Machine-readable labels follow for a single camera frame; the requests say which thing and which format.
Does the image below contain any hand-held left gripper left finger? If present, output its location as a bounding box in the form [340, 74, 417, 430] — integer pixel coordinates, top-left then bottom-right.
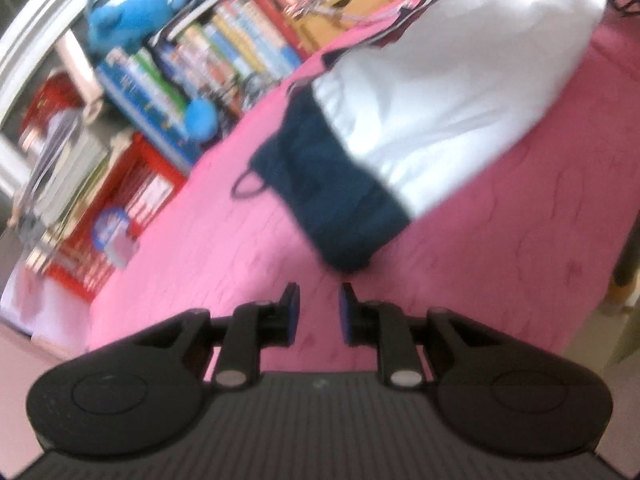
[132, 282, 302, 389]

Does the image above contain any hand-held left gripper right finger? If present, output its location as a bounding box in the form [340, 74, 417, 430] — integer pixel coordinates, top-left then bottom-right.
[338, 282, 506, 389]

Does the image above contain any navy and white jacket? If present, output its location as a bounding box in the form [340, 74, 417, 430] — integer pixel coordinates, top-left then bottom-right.
[232, 0, 613, 274]

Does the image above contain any pink blanket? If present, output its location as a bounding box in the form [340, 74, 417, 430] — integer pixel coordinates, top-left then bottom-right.
[87, 0, 640, 377]

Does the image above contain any stack of papers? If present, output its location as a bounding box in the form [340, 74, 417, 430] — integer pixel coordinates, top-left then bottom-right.
[10, 105, 112, 262]

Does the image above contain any row of picture books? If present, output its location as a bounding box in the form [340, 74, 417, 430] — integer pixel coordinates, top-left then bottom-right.
[95, 0, 312, 162]

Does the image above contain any wooden desk organizer with drawers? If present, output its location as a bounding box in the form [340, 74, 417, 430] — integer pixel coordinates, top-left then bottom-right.
[292, 0, 452, 54]

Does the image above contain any grey charging cable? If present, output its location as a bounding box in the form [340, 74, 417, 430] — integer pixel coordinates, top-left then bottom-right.
[310, 2, 402, 27]

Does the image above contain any white window frame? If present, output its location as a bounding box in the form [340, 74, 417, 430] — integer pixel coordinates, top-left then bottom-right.
[0, 0, 101, 227]

